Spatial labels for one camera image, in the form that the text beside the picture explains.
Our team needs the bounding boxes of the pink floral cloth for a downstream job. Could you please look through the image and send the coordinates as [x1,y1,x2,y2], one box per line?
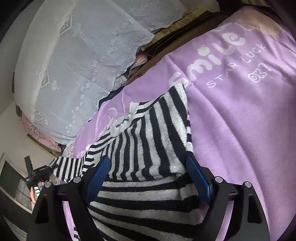
[20,111,67,153]

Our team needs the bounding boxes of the purple printed blanket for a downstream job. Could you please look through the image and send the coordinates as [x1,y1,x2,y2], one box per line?
[62,6,296,241]

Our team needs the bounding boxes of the window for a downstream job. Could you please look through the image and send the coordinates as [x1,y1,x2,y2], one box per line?
[0,153,40,212]

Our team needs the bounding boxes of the brown woven mat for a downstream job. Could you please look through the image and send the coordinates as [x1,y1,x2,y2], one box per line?
[126,8,222,85]

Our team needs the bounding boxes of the grey pink bundled clothes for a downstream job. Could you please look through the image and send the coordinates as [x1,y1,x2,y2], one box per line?
[114,54,148,91]

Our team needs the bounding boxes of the black white striped sweater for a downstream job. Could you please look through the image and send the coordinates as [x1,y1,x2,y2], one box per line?
[50,84,208,241]

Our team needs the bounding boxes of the person's left hand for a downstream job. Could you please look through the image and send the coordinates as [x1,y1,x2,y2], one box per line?
[30,182,45,204]

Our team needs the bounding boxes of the white lace cloth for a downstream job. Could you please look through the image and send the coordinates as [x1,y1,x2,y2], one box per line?
[14,0,220,145]

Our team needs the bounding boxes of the white purple floral sheet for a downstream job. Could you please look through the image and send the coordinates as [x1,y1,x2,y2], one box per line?
[63,142,80,158]

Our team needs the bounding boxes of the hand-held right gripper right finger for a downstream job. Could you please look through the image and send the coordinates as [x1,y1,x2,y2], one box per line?
[186,155,271,241]

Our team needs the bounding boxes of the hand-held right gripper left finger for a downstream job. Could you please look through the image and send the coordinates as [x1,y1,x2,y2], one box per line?
[26,156,111,241]

